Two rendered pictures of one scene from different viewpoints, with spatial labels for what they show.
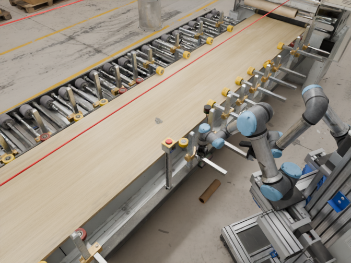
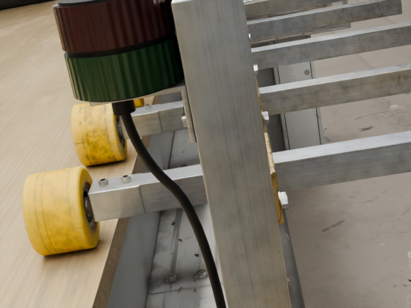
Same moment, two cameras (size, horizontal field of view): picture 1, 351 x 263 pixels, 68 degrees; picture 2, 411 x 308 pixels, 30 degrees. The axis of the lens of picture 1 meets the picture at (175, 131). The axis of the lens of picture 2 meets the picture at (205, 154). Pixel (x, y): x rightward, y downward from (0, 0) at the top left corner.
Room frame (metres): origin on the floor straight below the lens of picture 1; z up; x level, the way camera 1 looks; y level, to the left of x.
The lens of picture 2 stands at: (1.21, -0.04, 1.21)
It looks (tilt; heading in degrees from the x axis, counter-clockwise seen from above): 19 degrees down; 325
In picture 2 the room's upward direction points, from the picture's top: 10 degrees counter-clockwise
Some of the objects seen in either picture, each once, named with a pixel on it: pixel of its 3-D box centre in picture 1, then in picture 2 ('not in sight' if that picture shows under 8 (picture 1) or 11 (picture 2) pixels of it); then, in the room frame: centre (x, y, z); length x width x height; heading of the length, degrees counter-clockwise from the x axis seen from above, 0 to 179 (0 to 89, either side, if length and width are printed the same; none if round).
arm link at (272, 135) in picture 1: (273, 137); not in sight; (1.28, -0.70, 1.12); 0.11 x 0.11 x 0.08; 82
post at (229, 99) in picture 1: (225, 116); not in sight; (1.72, -0.44, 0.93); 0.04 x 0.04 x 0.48; 51
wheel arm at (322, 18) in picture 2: (272, 79); (265, 26); (2.29, -0.98, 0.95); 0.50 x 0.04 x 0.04; 51
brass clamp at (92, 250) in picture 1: (90, 254); not in sight; (0.57, 0.49, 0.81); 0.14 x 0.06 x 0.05; 141
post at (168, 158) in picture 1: (168, 169); not in sight; (1.12, 0.04, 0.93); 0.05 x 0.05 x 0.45; 51
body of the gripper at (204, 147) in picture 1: (201, 148); not in sight; (1.23, -0.19, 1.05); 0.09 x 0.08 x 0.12; 162
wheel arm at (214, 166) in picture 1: (202, 159); not in sight; (1.30, -0.22, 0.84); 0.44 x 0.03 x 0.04; 51
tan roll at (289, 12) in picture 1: (283, 10); not in sight; (3.89, -1.50, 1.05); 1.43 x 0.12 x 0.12; 51
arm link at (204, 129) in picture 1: (204, 132); not in sight; (1.23, -0.20, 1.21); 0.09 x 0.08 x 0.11; 42
